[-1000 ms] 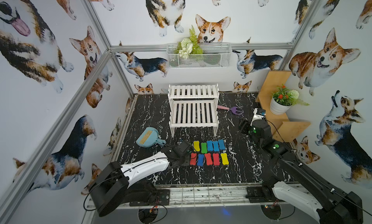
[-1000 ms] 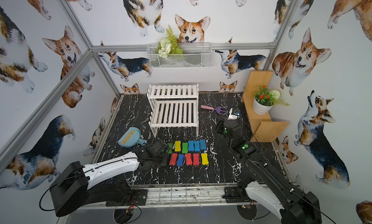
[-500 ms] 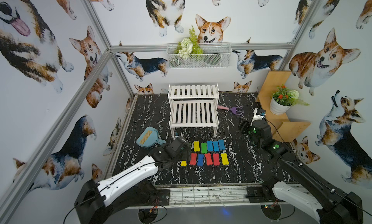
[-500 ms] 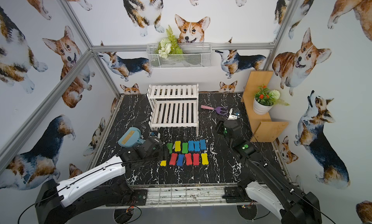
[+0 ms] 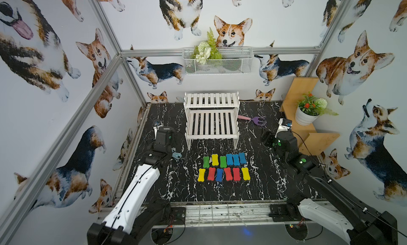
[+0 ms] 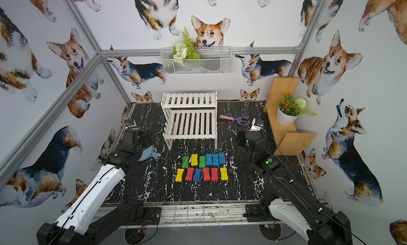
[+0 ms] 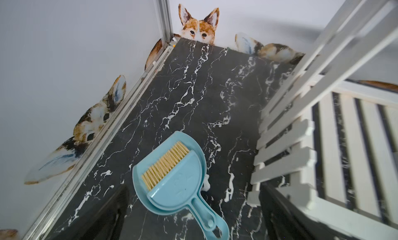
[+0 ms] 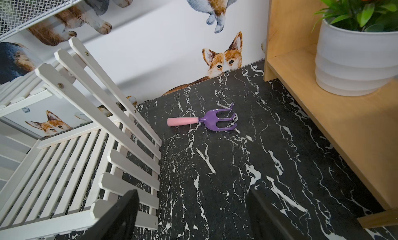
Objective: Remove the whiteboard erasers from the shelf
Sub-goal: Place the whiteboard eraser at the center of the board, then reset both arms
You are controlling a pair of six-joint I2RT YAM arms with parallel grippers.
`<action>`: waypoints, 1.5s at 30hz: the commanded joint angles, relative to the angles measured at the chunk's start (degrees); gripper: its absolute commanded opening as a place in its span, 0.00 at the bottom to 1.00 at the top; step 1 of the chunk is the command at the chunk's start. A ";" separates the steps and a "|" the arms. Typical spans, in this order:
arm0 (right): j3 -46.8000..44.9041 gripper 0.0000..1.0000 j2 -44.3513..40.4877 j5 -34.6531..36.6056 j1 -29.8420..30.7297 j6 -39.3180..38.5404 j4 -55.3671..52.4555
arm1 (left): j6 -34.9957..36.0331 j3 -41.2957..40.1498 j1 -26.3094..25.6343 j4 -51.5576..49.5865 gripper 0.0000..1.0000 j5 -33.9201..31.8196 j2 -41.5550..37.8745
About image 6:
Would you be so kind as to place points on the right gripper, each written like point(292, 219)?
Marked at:
point(242, 139)

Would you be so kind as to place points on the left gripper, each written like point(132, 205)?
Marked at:
point(140, 146)

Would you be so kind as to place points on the blue eraser top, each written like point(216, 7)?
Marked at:
point(209, 160)
point(215, 159)
point(222, 158)

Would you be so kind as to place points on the blue eraser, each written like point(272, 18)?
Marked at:
point(215, 159)
point(209, 160)
point(222, 158)
point(197, 175)

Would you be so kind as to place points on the yellow eraser bottom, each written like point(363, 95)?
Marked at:
point(179, 175)
point(223, 173)

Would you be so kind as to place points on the yellow eraser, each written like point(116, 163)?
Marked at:
point(194, 160)
point(179, 175)
point(223, 173)

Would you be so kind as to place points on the red eraser bottom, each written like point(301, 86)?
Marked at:
point(206, 174)
point(214, 174)
point(190, 174)

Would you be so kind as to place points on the green eraser top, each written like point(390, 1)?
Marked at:
point(202, 162)
point(185, 162)

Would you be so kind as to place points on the white wooden shelf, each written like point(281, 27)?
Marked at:
point(190, 116)

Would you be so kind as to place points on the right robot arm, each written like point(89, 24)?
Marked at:
point(292, 203)

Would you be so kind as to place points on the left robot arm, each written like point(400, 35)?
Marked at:
point(76, 225)

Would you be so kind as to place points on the wooden corner shelf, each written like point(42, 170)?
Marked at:
point(289, 142)

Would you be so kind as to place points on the teal dustpan with brush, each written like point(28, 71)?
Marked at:
point(150, 152)

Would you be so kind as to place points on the purple pink toy rake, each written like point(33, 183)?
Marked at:
point(242, 121)

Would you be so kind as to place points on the potted plant white pot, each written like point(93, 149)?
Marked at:
point(290, 108)

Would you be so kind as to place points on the artificial fern white flowers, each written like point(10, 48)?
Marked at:
point(184, 50)

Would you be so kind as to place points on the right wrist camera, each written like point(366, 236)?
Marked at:
point(257, 125)

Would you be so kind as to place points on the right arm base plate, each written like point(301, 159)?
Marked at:
point(257, 213)

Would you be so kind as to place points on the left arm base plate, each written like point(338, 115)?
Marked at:
point(147, 216)

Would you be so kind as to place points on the white wire basket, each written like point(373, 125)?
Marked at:
point(209, 61)

